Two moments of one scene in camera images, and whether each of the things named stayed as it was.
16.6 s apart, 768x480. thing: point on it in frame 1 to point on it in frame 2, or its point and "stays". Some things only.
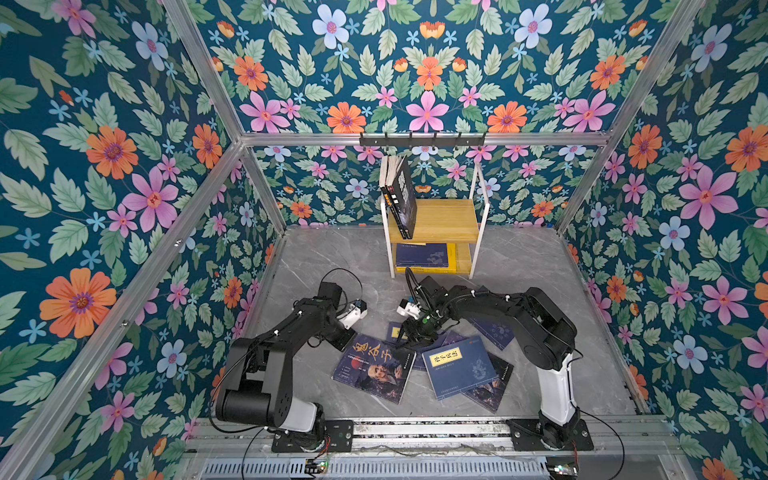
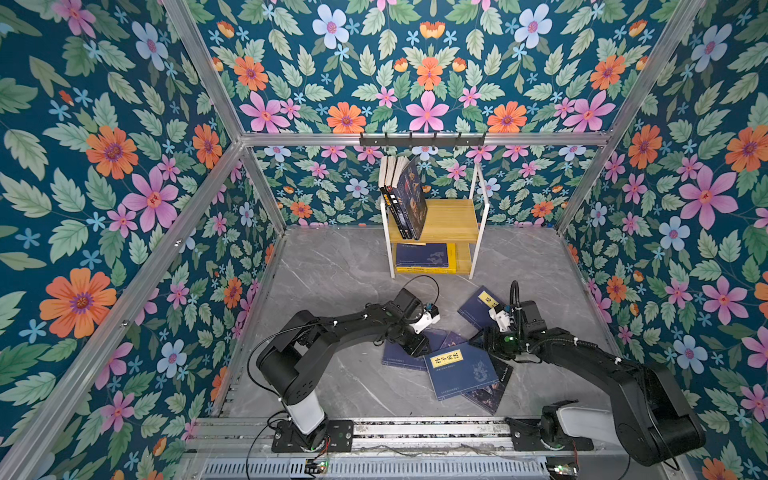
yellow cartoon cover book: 451,269 stays
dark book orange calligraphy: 375,367 to 413,195
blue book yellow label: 430,255 stays
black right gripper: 419,336 to 493,346
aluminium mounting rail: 620,435 stays
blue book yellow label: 458,367 stays
